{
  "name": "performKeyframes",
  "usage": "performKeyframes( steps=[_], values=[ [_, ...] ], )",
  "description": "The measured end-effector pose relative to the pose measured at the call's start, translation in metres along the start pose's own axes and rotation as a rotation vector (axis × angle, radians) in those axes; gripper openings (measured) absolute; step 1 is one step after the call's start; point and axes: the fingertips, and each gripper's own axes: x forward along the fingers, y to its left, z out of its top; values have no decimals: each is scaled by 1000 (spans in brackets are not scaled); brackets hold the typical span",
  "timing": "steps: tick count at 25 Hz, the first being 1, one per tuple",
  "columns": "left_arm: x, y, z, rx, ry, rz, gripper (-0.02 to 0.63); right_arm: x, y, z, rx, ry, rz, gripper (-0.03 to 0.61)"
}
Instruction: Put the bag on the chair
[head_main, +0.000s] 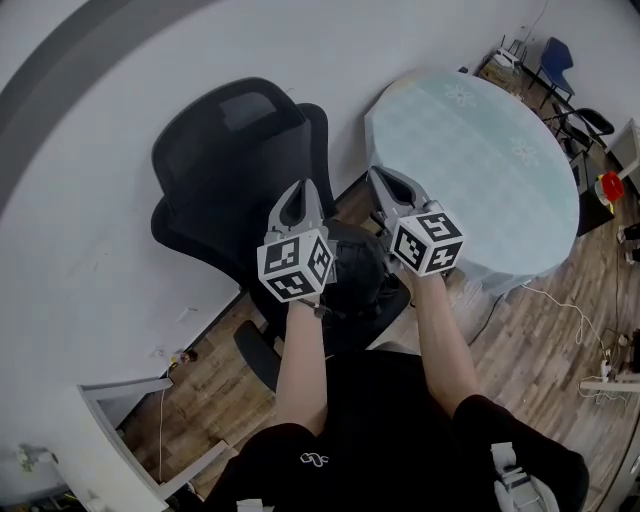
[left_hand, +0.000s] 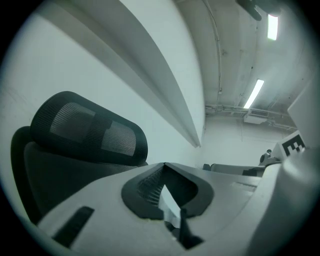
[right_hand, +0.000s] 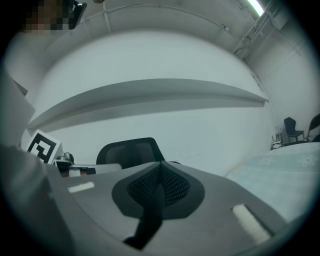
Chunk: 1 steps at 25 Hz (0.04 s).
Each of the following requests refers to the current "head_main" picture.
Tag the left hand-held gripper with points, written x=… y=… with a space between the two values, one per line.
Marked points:
x=295 y=262

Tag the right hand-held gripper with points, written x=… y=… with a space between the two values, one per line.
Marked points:
x=425 y=242

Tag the dark grey cloth garment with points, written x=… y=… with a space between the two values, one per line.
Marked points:
x=357 y=265

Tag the black office chair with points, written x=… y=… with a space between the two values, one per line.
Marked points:
x=220 y=165

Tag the person's right forearm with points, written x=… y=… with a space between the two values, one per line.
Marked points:
x=442 y=340

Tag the person's left forearm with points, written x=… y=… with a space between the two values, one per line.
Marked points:
x=300 y=365

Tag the black folding chair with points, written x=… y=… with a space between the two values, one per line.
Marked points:
x=585 y=125

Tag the blue chair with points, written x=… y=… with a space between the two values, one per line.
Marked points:
x=557 y=60

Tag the light blue round tablecloth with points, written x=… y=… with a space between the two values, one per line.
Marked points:
x=480 y=170

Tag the black box cabinet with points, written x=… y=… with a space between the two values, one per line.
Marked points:
x=592 y=215

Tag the red container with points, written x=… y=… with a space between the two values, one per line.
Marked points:
x=611 y=186

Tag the white side table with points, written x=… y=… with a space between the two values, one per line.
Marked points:
x=625 y=150

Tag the person's black shirt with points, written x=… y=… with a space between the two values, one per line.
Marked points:
x=390 y=440

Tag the white power strip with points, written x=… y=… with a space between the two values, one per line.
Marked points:
x=610 y=386

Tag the white desk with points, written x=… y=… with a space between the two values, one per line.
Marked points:
x=95 y=440

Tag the white wall socket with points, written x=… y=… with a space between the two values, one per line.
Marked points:
x=159 y=351

